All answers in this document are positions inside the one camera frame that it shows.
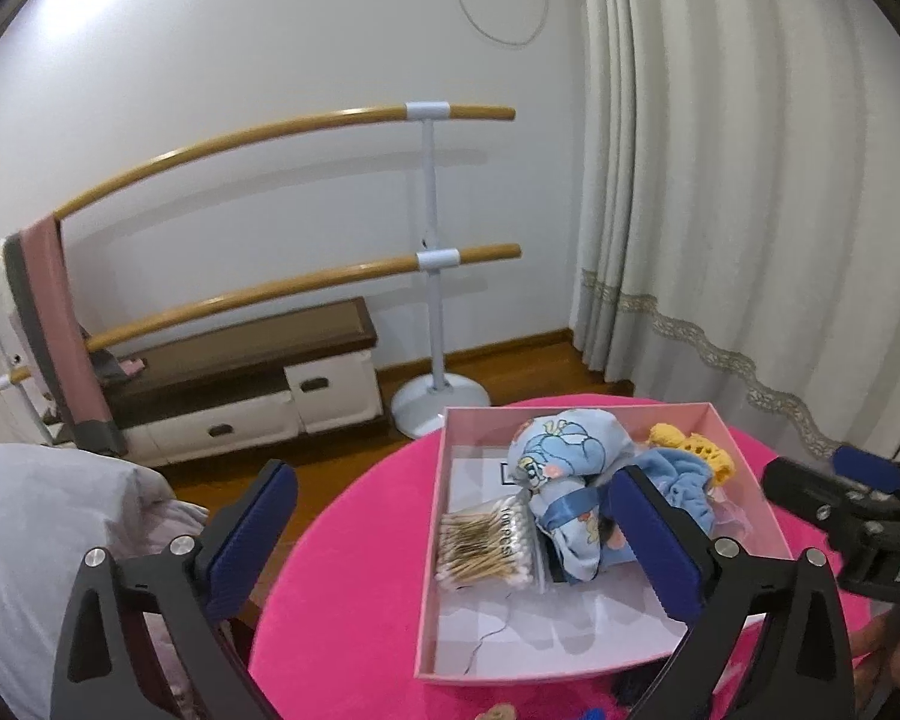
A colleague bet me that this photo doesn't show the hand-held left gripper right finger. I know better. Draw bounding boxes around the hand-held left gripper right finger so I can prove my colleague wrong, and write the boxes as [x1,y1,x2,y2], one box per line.
[606,465,857,720]

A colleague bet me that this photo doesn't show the light blue scrunchie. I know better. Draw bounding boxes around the light blue scrunchie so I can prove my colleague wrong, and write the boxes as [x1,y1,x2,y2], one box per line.
[633,449,719,535]

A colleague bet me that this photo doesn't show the low brown white bench cabinet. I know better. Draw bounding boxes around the low brown white bench cabinet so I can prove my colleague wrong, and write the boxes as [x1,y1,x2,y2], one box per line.
[97,296,385,467]

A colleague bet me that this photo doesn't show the thin black string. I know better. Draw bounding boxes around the thin black string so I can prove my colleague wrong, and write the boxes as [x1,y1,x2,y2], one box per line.
[466,591,517,674]

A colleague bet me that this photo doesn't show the wooden ballet barre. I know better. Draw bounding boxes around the wooden ballet barre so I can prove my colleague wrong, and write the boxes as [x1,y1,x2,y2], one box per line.
[0,100,523,439]

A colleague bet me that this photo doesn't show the yellow crocheted hair accessory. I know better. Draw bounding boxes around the yellow crocheted hair accessory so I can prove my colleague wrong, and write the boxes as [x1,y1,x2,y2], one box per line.
[648,423,737,489]

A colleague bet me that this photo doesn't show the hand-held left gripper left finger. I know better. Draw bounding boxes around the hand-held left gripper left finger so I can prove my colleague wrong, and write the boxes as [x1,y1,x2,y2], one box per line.
[49,459,299,720]

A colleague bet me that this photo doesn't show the person's right hand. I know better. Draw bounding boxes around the person's right hand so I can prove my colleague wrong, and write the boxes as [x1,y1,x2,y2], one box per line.
[853,604,900,698]

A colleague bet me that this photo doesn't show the bag of cotton swabs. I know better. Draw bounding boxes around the bag of cotton swabs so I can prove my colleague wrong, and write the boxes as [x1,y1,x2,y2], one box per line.
[436,498,549,593]

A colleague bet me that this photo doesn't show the pink organza scrunchie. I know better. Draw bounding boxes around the pink organza scrunchie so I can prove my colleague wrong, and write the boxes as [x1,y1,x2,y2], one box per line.
[709,486,752,542]

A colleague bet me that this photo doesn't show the blue cartoon print cloth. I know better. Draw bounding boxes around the blue cartoon print cloth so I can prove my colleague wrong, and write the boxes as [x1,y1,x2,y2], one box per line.
[505,408,640,583]

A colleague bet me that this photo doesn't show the pink grey towel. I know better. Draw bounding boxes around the pink grey towel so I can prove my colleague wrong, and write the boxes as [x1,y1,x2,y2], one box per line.
[1,215,130,457]

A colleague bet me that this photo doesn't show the cream curtain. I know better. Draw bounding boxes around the cream curtain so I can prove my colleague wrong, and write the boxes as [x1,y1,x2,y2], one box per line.
[568,0,900,470]

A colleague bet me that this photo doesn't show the grey bed duvet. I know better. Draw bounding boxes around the grey bed duvet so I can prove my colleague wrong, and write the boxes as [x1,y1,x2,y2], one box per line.
[0,443,212,720]

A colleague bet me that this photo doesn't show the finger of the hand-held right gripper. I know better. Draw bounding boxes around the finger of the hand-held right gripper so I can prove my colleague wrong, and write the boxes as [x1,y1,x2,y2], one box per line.
[762,457,890,541]
[832,445,900,502]

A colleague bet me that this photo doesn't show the pink cardboard box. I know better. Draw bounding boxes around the pink cardboard box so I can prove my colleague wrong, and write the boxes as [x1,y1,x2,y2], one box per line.
[414,402,797,685]

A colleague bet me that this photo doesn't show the pink tablecloth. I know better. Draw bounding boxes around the pink tablecloth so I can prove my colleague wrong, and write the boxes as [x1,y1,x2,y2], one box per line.
[247,393,875,720]

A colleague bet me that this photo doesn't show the black scrunchie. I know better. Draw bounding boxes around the black scrunchie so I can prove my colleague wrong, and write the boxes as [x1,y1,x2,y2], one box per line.
[613,658,672,707]

